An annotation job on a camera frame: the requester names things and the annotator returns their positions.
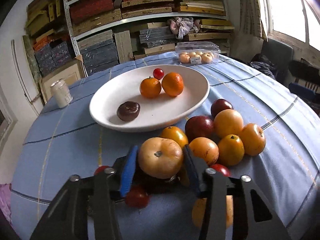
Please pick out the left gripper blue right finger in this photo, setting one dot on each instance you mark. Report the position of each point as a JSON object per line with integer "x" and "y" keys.
{"x": 195, "y": 167}

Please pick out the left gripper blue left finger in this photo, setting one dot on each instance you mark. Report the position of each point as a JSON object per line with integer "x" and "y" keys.
{"x": 128, "y": 171}

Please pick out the dark brown tomato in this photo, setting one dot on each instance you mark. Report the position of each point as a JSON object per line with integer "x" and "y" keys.
{"x": 128, "y": 111}

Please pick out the orange persimmon near plum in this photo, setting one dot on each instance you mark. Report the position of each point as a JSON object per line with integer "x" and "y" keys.
{"x": 227, "y": 122}

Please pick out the dark red plum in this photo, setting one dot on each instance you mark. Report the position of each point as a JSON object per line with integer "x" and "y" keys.
{"x": 218, "y": 106}

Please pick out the orange tangerine with stem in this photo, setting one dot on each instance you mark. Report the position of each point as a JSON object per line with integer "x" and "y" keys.
{"x": 150, "y": 88}

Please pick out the white round plate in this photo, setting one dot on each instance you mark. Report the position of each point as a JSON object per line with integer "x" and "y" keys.
{"x": 154, "y": 113}

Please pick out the small red cherry tomato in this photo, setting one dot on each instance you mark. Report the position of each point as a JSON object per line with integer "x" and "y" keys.
{"x": 158, "y": 73}

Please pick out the white beverage can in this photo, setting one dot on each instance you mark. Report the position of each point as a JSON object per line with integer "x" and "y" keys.
{"x": 61, "y": 93}

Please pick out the clear plastic fruit box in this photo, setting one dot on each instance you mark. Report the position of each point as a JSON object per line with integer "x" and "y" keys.
{"x": 197, "y": 52}

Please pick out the beige framed panel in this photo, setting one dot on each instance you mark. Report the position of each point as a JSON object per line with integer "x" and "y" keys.
{"x": 71, "y": 72}

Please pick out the purple plastic bag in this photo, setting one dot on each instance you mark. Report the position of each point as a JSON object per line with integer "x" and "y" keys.
{"x": 5, "y": 201}

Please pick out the dark chair with clothes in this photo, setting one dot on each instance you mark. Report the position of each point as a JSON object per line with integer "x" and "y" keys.
{"x": 273, "y": 60}

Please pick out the pink white cloth bundle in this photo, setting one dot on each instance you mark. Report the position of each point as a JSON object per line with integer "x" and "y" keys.
{"x": 181, "y": 26}

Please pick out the metal storage shelf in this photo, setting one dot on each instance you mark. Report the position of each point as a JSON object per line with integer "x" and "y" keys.
{"x": 90, "y": 22}

